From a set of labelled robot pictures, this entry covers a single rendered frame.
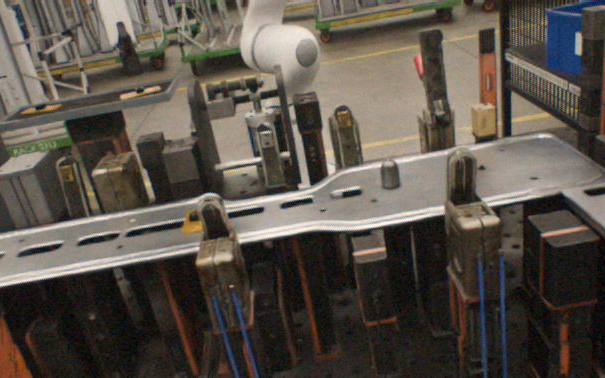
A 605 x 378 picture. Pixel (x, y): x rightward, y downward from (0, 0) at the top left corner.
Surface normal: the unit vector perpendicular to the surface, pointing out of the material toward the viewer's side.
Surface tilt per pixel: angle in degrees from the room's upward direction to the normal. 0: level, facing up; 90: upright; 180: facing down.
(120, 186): 90
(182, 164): 90
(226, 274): 90
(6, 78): 87
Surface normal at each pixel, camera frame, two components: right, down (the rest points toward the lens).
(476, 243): 0.06, 0.41
